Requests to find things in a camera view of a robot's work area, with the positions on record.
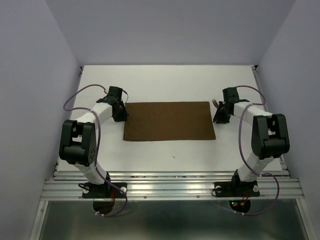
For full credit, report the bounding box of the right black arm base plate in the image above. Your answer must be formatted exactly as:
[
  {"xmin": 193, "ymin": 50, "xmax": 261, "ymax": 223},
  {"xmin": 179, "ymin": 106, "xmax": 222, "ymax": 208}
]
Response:
[{"xmin": 212, "ymin": 181, "xmax": 260, "ymax": 198}]

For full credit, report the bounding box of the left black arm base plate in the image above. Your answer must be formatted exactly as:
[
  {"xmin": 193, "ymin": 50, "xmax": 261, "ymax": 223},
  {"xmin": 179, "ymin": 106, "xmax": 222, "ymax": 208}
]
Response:
[{"xmin": 78, "ymin": 182, "xmax": 125, "ymax": 199}]

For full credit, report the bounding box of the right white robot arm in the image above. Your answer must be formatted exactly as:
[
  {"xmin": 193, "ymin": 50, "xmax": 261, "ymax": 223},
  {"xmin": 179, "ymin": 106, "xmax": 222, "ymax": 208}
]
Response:
[{"xmin": 213, "ymin": 86, "xmax": 290, "ymax": 195}]

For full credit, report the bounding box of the aluminium front rail frame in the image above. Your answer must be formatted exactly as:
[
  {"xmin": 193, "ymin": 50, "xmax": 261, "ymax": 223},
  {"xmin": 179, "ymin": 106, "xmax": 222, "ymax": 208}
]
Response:
[{"xmin": 29, "ymin": 171, "xmax": 311, "ymax": 240}]

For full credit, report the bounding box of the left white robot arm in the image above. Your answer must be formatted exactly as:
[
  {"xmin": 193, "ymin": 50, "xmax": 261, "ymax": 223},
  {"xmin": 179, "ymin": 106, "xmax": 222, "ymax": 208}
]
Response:
[{"xmin": 59, "ymin": 84, "xmax": 129, "ymax": 197}]

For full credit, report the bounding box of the brown wooden fork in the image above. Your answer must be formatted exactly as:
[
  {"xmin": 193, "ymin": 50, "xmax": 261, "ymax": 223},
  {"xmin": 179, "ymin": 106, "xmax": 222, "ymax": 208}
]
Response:
[{"xmin": 212, "ymin": 99, "xmax": 219, "ymax": 109}]

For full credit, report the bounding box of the brown cloth napkin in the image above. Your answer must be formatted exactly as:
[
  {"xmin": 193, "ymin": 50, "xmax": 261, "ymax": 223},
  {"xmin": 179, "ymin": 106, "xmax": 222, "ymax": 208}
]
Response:
[{"xmin": 123, "ymin": 101, "xmax": 216, "ymax": 142}]

